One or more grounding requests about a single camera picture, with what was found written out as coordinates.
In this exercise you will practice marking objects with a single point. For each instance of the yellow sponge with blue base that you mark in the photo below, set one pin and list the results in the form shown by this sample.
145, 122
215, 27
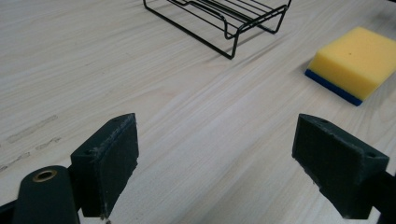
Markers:
355, 60

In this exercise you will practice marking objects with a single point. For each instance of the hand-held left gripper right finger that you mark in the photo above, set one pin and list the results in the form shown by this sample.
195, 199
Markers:
339, 168

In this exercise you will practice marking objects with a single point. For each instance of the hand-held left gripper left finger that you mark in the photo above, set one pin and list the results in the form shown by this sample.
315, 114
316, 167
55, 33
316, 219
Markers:
104, 161

